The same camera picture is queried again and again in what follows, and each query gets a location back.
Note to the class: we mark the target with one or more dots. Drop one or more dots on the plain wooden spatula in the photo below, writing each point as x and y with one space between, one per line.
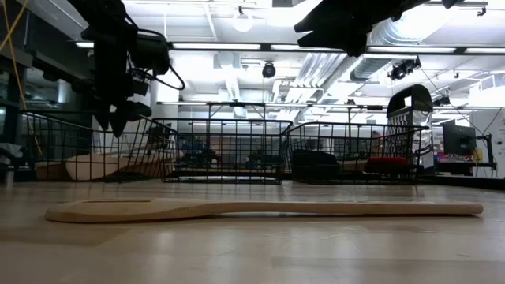
102 165

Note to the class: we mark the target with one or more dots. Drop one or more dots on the black utensil caddy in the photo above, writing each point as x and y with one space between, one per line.
410 96

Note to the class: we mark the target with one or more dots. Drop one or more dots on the slotted wooden spatula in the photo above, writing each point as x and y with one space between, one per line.
236 209

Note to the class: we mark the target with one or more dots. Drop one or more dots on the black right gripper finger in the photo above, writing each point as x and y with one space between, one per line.
323 17
339 39

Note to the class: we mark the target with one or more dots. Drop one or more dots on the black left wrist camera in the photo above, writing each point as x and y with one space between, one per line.
150 55

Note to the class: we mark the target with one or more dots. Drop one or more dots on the black ceiling equipment cluster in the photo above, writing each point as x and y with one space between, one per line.
402 69

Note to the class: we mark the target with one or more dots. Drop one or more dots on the black computer monitor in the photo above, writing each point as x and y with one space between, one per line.
458 138

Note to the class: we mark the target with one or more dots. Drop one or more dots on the white round ceiling lamp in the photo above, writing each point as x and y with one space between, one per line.
242 21

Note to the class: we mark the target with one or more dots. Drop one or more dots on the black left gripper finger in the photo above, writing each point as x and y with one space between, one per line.
120 120
102 116

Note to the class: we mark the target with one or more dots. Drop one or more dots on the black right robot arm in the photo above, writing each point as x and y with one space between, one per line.
450 3

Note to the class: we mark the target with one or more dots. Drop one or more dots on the person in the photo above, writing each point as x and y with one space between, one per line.
377 142

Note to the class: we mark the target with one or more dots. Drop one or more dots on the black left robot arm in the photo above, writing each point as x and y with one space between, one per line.
102 19

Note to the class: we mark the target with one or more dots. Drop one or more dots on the black round ceiling device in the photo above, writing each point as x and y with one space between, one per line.
269 70

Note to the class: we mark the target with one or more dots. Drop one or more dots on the white ceiling light strip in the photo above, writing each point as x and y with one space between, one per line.
217 46
414 49
485 51
83 45
292 47

